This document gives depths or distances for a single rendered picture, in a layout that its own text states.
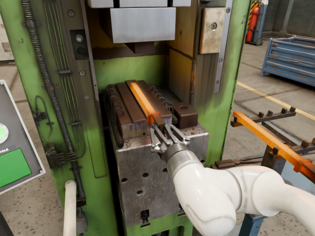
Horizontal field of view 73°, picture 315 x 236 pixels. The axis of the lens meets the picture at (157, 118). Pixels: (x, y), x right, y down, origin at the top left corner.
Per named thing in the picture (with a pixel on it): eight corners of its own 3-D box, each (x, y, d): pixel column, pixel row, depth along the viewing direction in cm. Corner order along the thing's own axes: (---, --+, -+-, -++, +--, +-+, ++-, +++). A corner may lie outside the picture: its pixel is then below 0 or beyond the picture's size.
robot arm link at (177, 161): (202, 183, 60) (192, 168, 64) (206, 158, 55) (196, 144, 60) (171, 191, 57) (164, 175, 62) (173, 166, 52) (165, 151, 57)
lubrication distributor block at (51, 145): (66, 171, 93) (59, 146, 86) (51, 174, 91) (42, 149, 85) (66, 166, 96) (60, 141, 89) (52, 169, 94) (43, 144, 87)
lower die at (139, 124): (171, 131, 87) (172, 112, 83) (122, 140, 82) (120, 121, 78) (144, 92, 122) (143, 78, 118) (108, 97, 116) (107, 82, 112)
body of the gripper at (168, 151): (165, 173, 61) (155, 153, 69) (192, 167, 64) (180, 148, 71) (166, 154, 57) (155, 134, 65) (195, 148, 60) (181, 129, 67)
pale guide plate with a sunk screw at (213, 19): (220, 52, 91) (226, 7, 83) (201, 54, 88) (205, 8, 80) (217, 51, 93) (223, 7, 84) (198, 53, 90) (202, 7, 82)
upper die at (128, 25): (175, 40, 70) (176, 7, 65) (113, 43, 64) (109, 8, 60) (142, 25, 104) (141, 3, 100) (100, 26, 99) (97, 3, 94)
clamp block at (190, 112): (198, 126, 91) (199, 112, 87) (179, 129, 88) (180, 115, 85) (185, 113, 101) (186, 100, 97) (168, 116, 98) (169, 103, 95)
